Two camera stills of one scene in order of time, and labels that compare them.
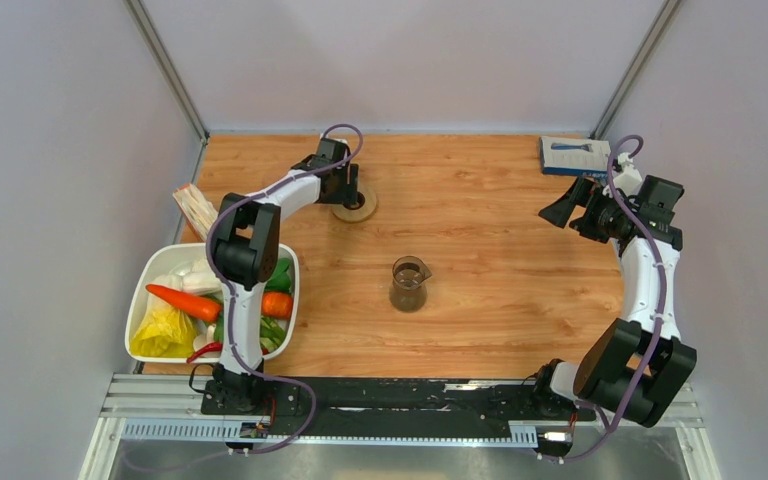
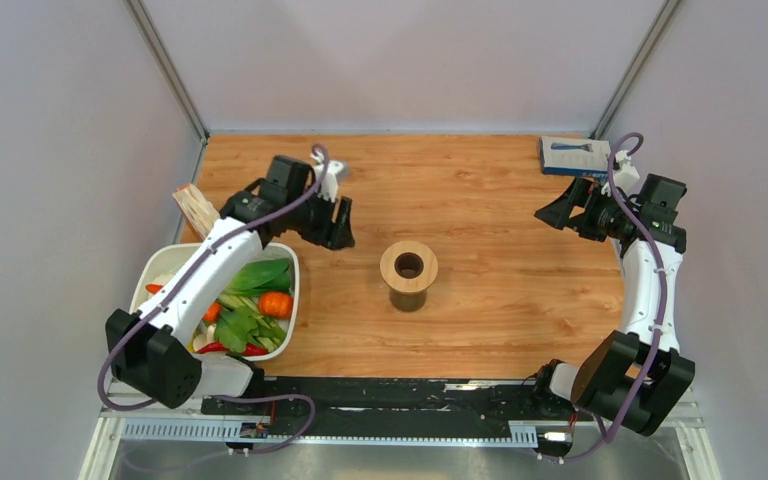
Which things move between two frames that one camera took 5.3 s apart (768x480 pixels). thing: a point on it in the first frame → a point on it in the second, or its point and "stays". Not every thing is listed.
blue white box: (574, 156) stays
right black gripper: (560, 210) stays
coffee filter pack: (199, 212) stays
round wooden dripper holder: (357, 211) → (409, 266)
